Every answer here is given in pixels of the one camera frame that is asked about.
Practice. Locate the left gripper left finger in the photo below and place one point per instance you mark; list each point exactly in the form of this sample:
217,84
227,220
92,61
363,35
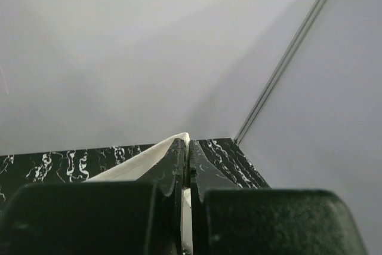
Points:
140,216

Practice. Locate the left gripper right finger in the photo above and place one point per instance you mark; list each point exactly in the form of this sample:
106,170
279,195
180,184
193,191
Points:
227,219

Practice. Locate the white cloth napkin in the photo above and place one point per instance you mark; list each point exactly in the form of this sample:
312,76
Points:
135,167

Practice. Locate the right frame post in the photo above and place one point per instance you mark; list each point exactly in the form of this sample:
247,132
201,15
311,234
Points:
285,60

